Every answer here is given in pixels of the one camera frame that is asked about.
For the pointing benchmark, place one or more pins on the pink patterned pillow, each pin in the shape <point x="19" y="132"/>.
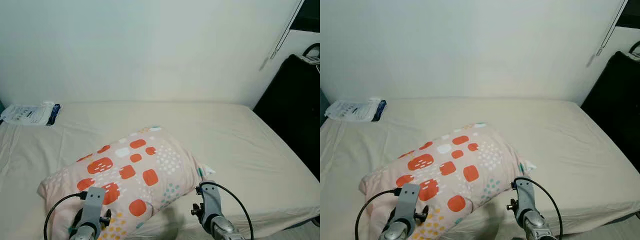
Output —
<point x="150" y="160"/>
<point x="470" y="160"/>

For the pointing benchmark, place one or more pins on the beige mattress bed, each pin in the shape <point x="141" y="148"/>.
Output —
<point x="250" y="145"/>
<point x="575" y="140"/>

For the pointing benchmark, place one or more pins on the white plastic package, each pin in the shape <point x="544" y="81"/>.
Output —
<point x="27" y="114"/>
<point x="352" y="110"/>

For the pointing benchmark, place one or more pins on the white blind wand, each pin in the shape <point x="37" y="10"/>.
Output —
<point x="272" y="54"/>
<point x="599" y="51"/>

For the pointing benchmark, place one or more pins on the white paper sheets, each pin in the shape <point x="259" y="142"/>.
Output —
<point x="636" y="56"/>
<point x="311" y="59"/>

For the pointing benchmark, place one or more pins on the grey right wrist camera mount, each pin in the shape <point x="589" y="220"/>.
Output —
<point x="211" y="200"/>
<point x="526" y="196"/>

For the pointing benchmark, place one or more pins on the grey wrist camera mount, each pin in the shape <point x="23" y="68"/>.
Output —
<point x="407" y="202"/>
<point x="526" y="196"/>
<point x="93" y="205"/>
<point x="211" y="200"/>

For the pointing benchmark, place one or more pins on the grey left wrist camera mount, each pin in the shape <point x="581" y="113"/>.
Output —
<point x="93" y="205"/>
<point x="407" y="202"/>

